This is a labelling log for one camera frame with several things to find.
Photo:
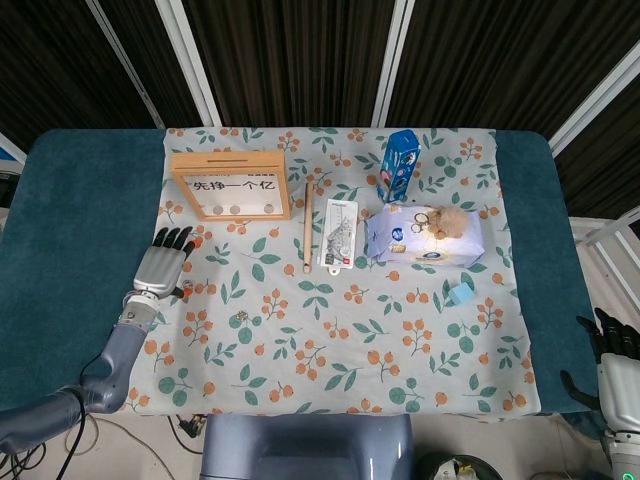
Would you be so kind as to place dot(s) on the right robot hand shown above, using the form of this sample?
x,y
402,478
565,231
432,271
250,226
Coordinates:
x,y
622,385

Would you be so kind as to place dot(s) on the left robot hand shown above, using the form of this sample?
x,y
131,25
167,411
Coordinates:
x,y
157,272

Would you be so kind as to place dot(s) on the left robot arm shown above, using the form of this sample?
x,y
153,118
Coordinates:
x,y
117,360

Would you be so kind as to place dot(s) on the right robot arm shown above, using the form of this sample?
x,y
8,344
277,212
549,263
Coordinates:
x,y
625,455

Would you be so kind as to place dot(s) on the teal table cover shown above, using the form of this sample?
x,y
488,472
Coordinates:
x,y
75,225

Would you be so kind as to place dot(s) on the white metal rack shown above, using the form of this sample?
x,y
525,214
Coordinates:
x,y
605,235

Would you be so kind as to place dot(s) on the wooden stick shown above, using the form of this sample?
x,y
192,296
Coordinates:
x,y
308,225

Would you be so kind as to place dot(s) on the black power plug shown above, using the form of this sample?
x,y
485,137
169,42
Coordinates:
x,y
192,427

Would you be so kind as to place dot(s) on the floral tablecloth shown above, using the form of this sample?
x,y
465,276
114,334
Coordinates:
x,y
325,340

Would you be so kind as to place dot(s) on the black waste bin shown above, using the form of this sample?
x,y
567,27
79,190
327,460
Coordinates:
x,y
460,470

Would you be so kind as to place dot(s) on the light blue foam cube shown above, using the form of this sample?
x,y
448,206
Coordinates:
x,y
461,294

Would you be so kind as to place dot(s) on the clear pouch with cat card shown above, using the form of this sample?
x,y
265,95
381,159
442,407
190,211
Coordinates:
x,y
340,235

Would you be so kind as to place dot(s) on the white and blue equipment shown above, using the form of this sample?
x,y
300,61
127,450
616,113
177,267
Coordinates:
x,y
7,160

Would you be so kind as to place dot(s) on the blue-grey robot torso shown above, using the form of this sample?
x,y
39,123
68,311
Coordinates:
x,y
305,450

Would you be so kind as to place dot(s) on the white tissue pack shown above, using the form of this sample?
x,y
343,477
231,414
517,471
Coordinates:
x,y
425,247

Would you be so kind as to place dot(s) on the blue Oreo cookie box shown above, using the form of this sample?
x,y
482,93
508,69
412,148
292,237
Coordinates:
x,y
397,165

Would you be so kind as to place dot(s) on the wooden frame money box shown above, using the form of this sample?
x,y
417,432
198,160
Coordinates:
x,y
227,162

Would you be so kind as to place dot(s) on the thin white partition post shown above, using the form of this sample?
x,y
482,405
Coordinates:
x,y
127,65

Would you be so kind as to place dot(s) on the wide white partition post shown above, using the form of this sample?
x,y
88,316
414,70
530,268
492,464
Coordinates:
x,y
187,60
395,60
595,95

